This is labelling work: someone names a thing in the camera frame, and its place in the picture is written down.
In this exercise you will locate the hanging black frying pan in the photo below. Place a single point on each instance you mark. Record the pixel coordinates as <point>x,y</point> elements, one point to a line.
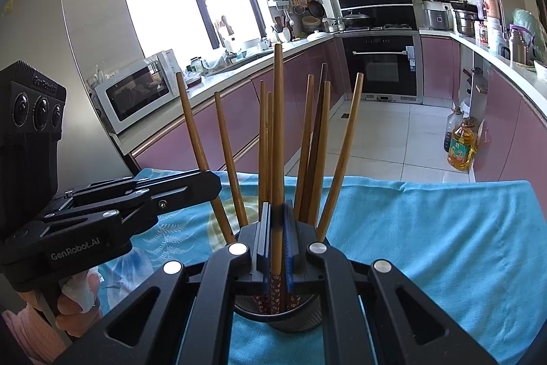
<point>316,9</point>

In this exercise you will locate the pink thermos jug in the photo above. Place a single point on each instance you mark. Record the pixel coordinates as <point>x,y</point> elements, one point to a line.
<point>491,6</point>

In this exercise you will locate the black lidded wok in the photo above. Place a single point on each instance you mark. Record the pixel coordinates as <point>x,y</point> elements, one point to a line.
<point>355,19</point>

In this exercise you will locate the bunch of wooden chopsticks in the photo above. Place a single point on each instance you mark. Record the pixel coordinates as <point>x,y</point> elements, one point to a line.
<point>306,134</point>

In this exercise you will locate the woven basket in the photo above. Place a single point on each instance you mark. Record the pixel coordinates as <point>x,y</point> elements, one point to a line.
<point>312,24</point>

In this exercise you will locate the clear plastic bottle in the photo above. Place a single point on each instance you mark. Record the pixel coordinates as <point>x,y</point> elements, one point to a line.
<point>451,130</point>

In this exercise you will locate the yellow cooking oil bottle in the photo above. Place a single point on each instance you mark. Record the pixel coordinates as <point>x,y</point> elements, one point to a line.
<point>462,147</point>

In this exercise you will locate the white microwave oven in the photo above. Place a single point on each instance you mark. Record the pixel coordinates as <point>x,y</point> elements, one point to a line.
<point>132,95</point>

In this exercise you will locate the pink base cabinets under sink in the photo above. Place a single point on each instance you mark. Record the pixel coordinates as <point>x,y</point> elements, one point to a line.
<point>179,138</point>

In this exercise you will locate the steel vacuum flask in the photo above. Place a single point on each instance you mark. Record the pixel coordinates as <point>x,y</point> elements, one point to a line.
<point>516,46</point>

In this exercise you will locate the hanging gloves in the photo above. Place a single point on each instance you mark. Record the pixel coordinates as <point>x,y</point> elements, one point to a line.
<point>224,25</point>

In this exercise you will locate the blue floral tablecloth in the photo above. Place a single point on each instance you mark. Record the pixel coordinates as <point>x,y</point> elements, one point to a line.
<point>406,241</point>

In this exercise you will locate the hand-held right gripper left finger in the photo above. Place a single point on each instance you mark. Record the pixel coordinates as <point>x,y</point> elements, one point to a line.
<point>267,245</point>

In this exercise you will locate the black built-in oven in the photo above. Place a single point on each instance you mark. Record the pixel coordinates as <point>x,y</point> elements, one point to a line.
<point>380,70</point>

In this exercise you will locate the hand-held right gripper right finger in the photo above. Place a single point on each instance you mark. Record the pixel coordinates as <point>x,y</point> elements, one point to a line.
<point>288,245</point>

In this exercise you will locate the person's left hand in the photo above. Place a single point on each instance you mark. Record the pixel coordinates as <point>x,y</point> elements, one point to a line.
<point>70,316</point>

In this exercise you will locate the white pot lid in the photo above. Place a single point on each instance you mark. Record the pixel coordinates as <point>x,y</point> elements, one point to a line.
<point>316,35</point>

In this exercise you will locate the white utensil crock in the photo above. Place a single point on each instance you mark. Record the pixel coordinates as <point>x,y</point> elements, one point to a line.
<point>284,35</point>

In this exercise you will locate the person's left forearm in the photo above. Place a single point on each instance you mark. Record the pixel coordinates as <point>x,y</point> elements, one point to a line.
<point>30,339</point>

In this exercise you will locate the steel stockpot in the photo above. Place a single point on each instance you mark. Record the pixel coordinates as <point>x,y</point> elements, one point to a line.
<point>466,23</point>

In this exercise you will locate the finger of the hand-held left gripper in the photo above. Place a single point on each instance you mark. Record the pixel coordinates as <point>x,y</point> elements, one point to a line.
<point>188,192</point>
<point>107,187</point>

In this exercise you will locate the wooden chopstick with patterned end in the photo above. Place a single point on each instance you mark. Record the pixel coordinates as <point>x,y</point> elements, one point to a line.
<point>277,112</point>

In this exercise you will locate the white tissue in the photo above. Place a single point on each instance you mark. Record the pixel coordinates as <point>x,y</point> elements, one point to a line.
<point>79,290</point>

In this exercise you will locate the glass jar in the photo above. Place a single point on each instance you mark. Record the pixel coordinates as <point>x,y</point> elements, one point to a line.
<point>197,65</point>

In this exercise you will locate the pink base cabinets beside oven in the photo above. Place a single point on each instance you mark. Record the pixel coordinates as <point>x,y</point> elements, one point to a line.
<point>504,125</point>

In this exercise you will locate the black mesh utensil holder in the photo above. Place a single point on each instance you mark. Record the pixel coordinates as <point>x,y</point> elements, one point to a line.
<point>299,322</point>

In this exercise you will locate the clear plastic bag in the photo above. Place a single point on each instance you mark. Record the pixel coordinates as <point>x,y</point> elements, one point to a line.
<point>216,60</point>

